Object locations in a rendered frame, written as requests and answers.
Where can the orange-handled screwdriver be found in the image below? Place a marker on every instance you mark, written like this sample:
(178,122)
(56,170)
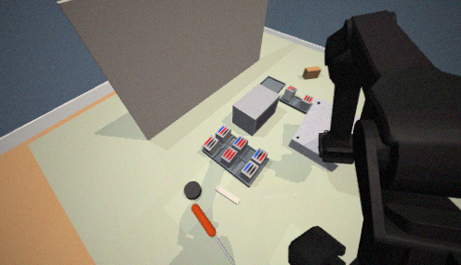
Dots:
(209,228)

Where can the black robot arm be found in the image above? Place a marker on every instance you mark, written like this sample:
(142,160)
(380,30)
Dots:
(406,146)

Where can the grey flat panel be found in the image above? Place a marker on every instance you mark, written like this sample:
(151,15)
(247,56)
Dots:
(164,57)

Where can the dark grey round disc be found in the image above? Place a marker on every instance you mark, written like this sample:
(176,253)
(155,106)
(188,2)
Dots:
(192,190)

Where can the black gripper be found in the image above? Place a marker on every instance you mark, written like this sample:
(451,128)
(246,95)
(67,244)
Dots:
(317,247)

